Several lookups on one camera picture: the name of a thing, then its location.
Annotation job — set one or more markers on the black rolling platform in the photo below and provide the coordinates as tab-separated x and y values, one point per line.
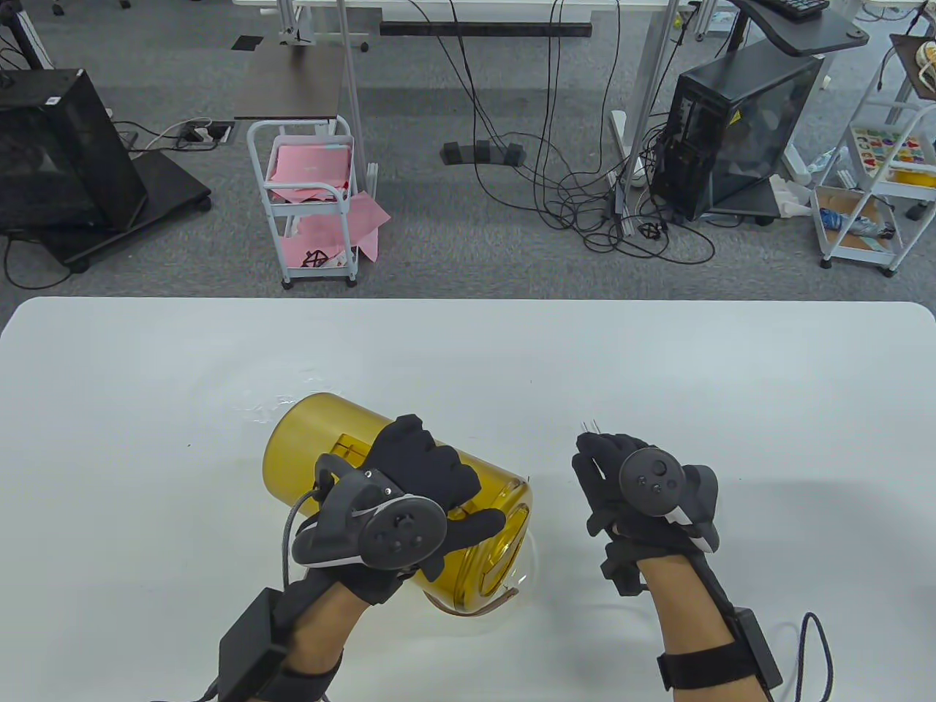
164	191

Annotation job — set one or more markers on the right forearm sensor box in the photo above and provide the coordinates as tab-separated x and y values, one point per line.
757	647

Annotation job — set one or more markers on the white rolling cart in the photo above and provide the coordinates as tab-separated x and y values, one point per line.
303	212

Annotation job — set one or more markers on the black foot base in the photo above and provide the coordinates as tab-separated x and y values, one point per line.
482	152

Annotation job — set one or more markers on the grey desk leg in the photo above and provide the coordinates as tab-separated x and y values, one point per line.
653	73

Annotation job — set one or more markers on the yellow plastic pitcher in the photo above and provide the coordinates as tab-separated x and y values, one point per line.
307	439

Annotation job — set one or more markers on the black desk top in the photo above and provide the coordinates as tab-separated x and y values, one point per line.
812	33

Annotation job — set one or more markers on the loose pink sheet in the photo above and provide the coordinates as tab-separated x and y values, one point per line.
344	227

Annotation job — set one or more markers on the dark grey hand controller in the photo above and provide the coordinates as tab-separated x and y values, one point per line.
652	479
402	530

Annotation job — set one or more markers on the white shelf cart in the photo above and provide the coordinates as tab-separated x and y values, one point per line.
859	254

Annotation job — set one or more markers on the person's right forearm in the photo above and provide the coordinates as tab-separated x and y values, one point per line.
684	607

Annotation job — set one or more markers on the left forearm sensor box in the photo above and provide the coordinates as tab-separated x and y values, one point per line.
248	647

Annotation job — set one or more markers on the black keyboard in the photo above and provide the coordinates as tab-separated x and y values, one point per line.
797	6

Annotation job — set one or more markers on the cardboard tray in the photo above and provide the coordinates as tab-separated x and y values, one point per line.
841	201

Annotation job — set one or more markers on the person's left forearm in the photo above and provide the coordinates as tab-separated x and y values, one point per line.
325	621

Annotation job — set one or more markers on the person's right hand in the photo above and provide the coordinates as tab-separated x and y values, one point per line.
599	497

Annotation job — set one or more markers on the colourful puzzle board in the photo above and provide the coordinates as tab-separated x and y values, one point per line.
888	150

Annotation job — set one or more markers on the stack of pink sheets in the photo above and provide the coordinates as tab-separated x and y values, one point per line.
307	172

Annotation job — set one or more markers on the black floor beam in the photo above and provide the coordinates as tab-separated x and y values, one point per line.
482	28

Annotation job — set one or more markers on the dark grey right hand controller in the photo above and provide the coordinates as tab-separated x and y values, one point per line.
652	479

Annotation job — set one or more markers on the dark grey left hand controller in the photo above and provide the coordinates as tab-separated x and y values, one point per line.
402	530

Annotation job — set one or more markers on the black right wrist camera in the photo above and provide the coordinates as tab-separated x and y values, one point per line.
625	574

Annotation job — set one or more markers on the grey metal pole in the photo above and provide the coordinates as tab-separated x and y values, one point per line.
349	73

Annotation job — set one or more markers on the black mesh computer case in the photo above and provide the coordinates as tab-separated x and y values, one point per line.
58	146

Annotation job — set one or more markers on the metal tweezers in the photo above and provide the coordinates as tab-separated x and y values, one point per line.
591	428

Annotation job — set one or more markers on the dark brown side table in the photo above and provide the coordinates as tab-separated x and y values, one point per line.
292	84

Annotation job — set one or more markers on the person's left hand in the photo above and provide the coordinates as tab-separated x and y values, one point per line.
457	475

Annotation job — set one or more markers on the black glass-sided computer tower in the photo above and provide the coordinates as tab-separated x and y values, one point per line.
746	131

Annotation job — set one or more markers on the floor power socket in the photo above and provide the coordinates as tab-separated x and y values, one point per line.
208	133

